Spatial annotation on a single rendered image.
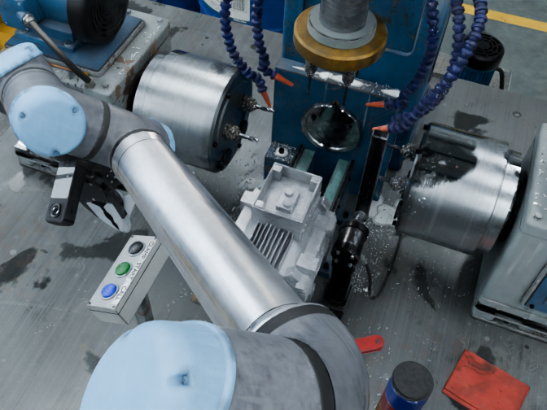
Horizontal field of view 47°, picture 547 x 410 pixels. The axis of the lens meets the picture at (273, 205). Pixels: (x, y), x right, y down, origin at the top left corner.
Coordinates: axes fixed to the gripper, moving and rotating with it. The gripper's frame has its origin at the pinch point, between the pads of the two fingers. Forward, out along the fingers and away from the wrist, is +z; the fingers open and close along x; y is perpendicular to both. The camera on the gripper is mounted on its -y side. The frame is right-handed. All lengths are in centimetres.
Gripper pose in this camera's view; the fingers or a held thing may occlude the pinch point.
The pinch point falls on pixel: (121, 229)
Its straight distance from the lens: 118.8
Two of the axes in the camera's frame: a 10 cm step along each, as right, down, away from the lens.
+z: 3.4, 6.8, 6.5
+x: -8.7, -0.3, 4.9
